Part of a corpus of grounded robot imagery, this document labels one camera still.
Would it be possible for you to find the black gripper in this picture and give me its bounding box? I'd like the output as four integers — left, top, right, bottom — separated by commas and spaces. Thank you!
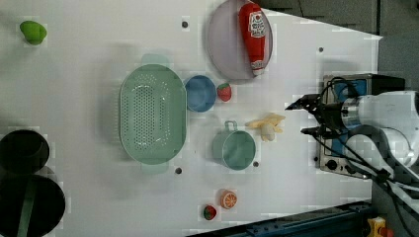
286, 94, 344, 139

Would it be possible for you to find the yellow plush banana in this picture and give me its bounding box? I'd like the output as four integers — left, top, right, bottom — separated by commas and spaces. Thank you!
245, 113, 285, 141

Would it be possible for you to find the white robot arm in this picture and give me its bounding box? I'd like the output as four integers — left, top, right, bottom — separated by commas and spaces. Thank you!
288, 91, 418, 198

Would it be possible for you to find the teal green cup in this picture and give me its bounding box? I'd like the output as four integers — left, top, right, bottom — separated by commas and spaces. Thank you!
211, 120, 256, 171

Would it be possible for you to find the red plush strawberry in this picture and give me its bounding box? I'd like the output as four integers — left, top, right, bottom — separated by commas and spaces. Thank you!
216, 83, 232, 102

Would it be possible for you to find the grey round plate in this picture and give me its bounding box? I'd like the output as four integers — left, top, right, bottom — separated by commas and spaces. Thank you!
207, 0, 273, 80

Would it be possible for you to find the red plush ketchup bottle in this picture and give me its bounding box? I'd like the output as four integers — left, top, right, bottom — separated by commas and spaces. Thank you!
238, 2, 266, 76

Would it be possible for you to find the blue bowl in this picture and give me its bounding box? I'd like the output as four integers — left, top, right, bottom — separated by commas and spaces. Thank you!
185, 75, 216, 113

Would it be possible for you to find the orange slice toy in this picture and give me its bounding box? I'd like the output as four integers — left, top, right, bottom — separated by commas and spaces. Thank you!
220, 190, 237, 209

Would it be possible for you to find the yellow red emergency button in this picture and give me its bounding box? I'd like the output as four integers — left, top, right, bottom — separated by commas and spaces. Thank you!
367, 216, 394, 237

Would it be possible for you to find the dark red strawberry toy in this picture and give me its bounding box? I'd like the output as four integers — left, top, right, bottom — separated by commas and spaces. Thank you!
203, 204, 217, 220

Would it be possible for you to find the green oval colander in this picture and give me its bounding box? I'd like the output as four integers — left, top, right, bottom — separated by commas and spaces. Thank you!
119, 53, 187, 175

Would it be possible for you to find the large black round container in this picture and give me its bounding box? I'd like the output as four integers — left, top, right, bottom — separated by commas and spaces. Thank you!
0, 175, 65, 237

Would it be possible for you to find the small black round container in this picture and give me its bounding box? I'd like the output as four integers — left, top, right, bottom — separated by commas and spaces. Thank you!
0, 129, 49, 175

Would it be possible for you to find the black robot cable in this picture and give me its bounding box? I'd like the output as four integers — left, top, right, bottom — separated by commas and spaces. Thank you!
309, 76, 419, 237

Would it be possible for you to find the blue metal frame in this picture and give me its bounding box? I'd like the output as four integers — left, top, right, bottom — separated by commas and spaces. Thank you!
188, 201, 374, 237

